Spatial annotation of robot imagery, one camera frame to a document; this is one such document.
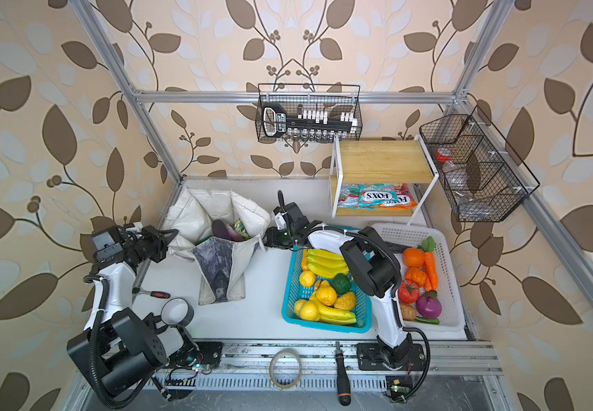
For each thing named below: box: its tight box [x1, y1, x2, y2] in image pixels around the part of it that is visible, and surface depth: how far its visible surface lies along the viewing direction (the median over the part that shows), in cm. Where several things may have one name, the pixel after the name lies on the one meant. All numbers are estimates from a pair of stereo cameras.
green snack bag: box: [233, 217, 251, 241], surface depth 93 cm
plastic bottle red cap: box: [435, 147, 474, 204], surface depth 78 cm
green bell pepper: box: [330, 273, 352, 294], surface depth 84 cm
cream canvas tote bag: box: [164, 186, 271, 305], surface depth 85 cm
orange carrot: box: [418, 236, 438, 292], surface depth 90 cm
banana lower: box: [309, 294, 358, 325], surface depth 79 cm
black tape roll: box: [160, 297, 195, 326], surface depth 83 cm
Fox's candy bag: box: [336, 183, 419, 210], surface depth 90 cm
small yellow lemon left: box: [299, 270, 317, 288], surface depth 87 cm
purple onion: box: [415, 290, 443, 320], surface depth 80 cm
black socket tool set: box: [262, 102, 359, 141], surface depth 86 cm
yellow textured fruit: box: [315, 279, 337, 306], surface depth 82 cm
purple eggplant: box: [211, 219, 245, 243], surface depth 90 cm
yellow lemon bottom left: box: [299, 300, 321, 322], surface depth 76 cm
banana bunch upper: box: [306, 248, 349, 279], surface depth 90 cm
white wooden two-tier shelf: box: [329, 134, 440, 226], surface depth 82 cm
